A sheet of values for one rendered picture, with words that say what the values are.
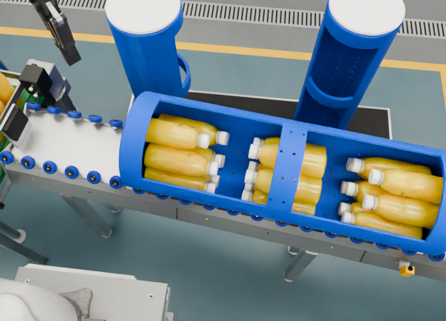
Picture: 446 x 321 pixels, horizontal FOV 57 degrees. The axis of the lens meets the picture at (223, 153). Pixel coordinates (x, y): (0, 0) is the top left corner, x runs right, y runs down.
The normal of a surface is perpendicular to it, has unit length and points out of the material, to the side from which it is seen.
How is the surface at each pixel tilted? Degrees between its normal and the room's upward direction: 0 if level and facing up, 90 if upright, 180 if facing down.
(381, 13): 0
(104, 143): 0
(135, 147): 35
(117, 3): 0
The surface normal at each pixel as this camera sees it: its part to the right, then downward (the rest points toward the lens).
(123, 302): 0.00, -0.44
